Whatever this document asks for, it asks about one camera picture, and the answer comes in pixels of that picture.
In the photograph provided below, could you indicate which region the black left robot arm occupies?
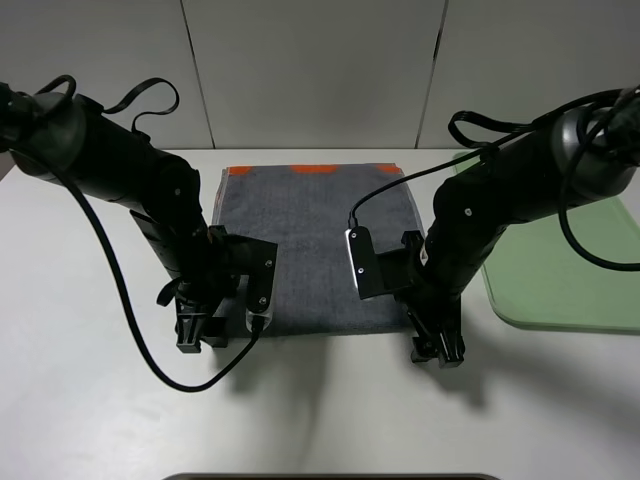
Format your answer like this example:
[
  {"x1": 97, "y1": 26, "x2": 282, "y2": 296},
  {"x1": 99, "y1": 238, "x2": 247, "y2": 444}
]
[{"x1": 1, "y1": 76, "x2": 239, "y2": 353}]

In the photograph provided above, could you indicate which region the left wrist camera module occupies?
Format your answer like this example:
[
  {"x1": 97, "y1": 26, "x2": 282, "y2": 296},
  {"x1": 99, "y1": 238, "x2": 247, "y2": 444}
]
[{"x1": 236, "y1": 237, "x2": 278, "y2": 332}]

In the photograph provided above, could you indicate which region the grey towel with orange pattern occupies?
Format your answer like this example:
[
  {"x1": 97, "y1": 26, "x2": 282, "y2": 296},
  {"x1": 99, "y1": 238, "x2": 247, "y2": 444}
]
[{"x1": 213, "y1": 164, "x2": 409, "y2": 337}]

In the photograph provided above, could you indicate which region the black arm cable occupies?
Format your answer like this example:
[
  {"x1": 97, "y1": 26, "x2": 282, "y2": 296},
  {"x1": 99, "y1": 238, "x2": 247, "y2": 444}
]
[
  {"x1": 29, "y1": 74, "x2": 264, "y2": 394},
  {"x1": 347, "y1": 85, "x2": 640, "y2": 274}
]

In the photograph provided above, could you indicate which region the light green plastic tray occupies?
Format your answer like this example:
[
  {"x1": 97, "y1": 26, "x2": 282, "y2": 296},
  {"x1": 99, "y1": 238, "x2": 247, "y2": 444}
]
[{"x1": 452, "y1": 151, "x2": 640, "y2": 333}]

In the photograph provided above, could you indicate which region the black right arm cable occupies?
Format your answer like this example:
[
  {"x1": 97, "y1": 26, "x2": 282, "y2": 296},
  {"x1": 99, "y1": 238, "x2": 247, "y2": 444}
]
[{"x1": 347, "y1": 85, "x2": 640, "y2": 274}]

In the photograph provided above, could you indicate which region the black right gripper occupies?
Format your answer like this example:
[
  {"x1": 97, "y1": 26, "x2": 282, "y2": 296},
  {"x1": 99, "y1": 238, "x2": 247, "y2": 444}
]
[{"x1": 400, "y1": 230, "x2": 465, "y2": 368}]

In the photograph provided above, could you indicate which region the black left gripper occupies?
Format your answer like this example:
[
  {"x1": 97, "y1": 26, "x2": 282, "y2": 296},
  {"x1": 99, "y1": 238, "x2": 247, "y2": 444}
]
[{"x1": 156, "y1": 225, "x2": 240, "y2": 354}]

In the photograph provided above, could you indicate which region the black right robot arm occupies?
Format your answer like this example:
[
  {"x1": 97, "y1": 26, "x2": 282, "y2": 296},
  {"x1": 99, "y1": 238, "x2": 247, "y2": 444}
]
[{"x1": 396, "y1": 88, "x2": 639, "y2": 368}]

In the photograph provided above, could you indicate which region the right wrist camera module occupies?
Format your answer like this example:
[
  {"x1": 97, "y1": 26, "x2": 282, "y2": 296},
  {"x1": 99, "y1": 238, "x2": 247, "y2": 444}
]
[{"x1": 345, "y1": 226, "x2": 412, "y2": 300}]

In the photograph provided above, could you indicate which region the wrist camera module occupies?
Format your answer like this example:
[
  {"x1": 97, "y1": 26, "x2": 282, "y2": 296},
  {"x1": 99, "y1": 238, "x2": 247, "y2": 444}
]
[
  {"x1": 236, "y1": 237, "x2": 278, "y2": 332},
  {"x1": 345, "y1": 226, "x2": 412, "y2": 300}
]

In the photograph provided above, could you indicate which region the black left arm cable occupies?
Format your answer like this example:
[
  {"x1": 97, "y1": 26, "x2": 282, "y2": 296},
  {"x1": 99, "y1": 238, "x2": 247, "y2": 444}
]
[{"x1": 29, "y1": 74, "x2": 264, "y2": 394}]

